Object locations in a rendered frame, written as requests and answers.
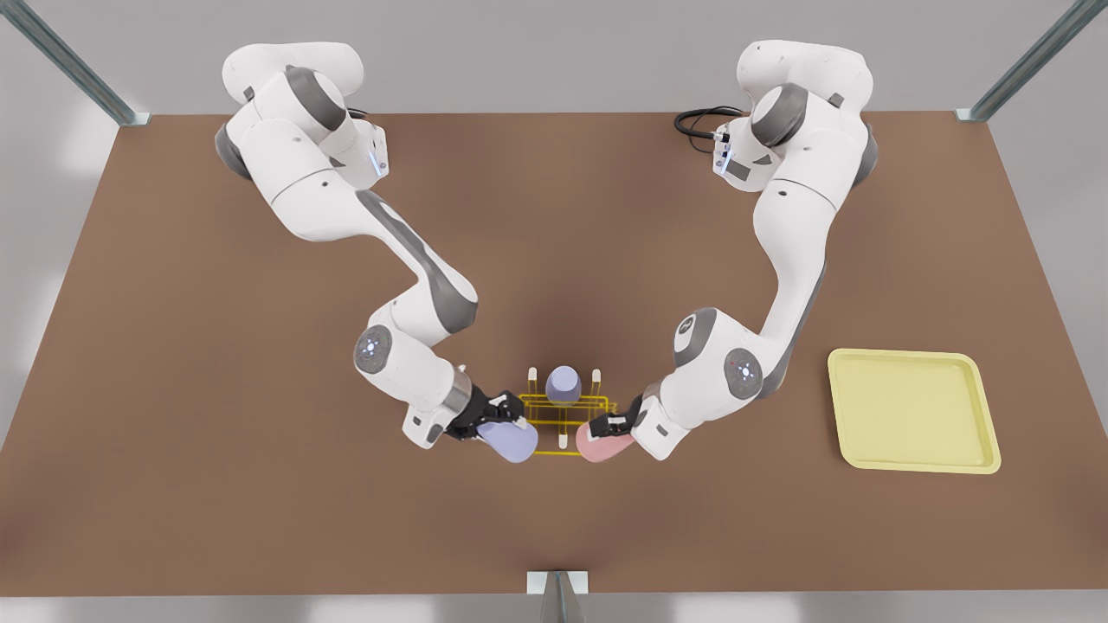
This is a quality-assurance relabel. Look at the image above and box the black cable loop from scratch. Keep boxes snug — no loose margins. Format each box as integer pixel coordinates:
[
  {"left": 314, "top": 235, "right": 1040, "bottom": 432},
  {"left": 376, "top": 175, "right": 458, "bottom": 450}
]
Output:
[{"left": 674, "top": 106, "right": 747, "bottom": 155}]

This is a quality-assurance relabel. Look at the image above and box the silver frame post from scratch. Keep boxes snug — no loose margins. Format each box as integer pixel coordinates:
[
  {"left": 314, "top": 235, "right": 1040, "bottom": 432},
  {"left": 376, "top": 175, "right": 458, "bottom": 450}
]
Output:
[
  {"left": 527, "top": 570, "right": 589, "bottom": 623},
  {"left": 0, "top": 0, "right": 151, "bottom": 127},
  {"left": 955, "top": 0, "right": 1108, "bottom": 122}
]

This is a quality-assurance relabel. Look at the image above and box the pink cup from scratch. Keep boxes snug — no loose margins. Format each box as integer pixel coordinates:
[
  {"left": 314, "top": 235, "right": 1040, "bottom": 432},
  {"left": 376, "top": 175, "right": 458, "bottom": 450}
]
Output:
[{"left": 576, "top": 431, "right": 637, "bottom": 464}]

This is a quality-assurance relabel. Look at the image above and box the pale yellow tray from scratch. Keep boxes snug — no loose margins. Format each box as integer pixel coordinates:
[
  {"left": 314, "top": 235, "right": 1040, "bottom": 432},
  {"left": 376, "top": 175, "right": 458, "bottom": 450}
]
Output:
[{"left": 828, "top": 348, "right": 1002, "bottom": 475}]

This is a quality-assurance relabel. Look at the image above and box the yellow wire cup rack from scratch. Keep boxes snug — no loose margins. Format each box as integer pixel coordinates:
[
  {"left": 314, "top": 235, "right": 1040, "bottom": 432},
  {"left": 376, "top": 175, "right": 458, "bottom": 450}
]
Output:
[{"left": 519, "top": 367, "right": 618, "bottom": 451}]

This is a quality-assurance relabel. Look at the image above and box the lavender cup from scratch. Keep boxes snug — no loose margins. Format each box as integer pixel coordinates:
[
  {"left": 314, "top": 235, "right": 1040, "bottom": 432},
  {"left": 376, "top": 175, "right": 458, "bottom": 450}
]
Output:
[
  {"left": 477, "top": 420, "right": 539, "bottom": 464},
  {"left": 545, "top": 366, "right": 582, "bottom": 407}
]

